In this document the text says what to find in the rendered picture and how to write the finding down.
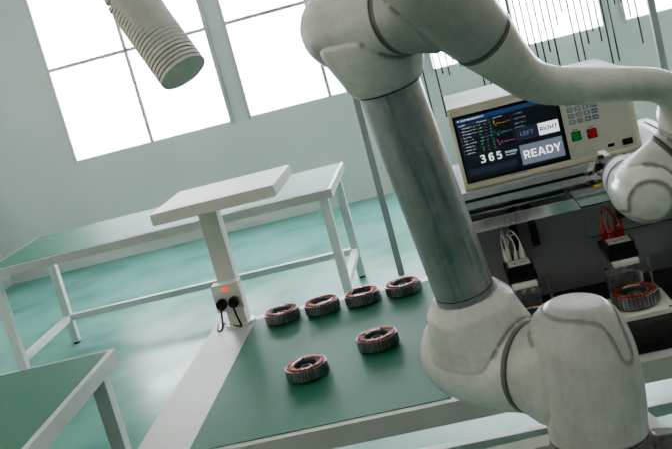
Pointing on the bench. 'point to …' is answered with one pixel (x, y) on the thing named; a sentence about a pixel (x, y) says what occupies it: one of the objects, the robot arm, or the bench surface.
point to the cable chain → (528, 226)
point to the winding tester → (597, 118)
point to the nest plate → (650, 309)
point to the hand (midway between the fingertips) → (605, 159)
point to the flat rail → (525, 215)
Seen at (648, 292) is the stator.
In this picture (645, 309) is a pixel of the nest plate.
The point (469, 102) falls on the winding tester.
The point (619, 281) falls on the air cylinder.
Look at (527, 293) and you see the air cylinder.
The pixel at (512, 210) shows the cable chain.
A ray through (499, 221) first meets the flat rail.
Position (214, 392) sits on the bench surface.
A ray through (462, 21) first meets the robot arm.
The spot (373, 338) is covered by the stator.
